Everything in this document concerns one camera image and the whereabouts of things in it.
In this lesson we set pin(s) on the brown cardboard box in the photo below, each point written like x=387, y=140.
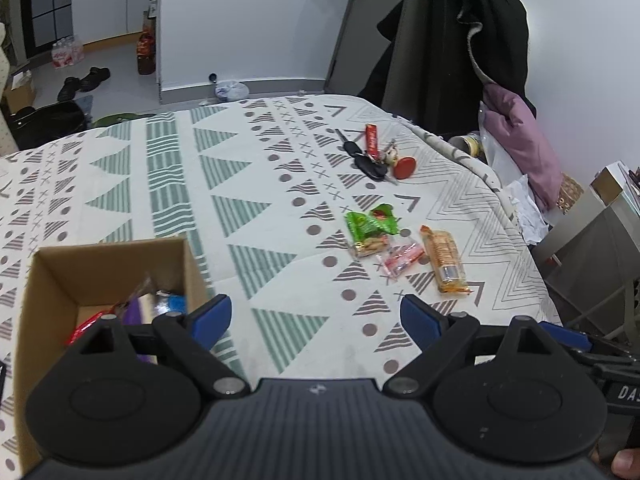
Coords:
x=66, y=285

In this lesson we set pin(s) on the pink water bottle pack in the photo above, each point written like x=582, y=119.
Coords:
x=67, y=51

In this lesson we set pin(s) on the patterned bed blanket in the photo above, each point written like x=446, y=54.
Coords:
x=260, y=189

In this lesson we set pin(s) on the black jacket on chair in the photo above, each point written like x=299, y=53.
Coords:
x=471, y=43

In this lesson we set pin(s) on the blue white snack packet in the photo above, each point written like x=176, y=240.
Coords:
x=167, y=302

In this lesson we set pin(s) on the pink clear candy packet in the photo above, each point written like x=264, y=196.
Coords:
x=399, y=258

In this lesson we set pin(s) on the grey chair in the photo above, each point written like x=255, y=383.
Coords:
x=404, y=83

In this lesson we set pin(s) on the dark red bottle on floor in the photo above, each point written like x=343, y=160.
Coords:
x=146, y=48

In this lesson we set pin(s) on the red white snack packet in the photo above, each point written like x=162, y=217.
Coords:
x=90, y=324

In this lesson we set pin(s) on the green nut snack packet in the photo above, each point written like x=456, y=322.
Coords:
x=370, y=246

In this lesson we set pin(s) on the white desk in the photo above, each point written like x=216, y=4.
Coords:
x=590, y=258

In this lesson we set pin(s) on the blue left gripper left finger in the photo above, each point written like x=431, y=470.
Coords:
x=184, y=344

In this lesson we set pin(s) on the yellow tape roll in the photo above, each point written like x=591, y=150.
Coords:
x=470, y=143

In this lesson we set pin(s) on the orange bread package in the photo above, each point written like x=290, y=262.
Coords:
x=445, y=261

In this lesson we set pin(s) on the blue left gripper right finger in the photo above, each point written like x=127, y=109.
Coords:
x=444, y=341

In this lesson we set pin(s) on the bright green snack packet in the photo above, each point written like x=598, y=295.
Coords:
x=379, y=220

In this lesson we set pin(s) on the red round keychain charm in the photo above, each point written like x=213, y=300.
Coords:
x=404, y=167

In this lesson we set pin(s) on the right hand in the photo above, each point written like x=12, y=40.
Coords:
x=626, y=464

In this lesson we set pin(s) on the purple white cake package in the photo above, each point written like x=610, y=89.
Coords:
x=140, y=310

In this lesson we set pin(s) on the black car keys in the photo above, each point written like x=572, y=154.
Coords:
x=369, y=166

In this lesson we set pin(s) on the black shoes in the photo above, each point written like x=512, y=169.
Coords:
x=72, y=85

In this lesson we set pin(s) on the pink garment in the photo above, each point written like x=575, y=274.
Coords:
x=510, y=121

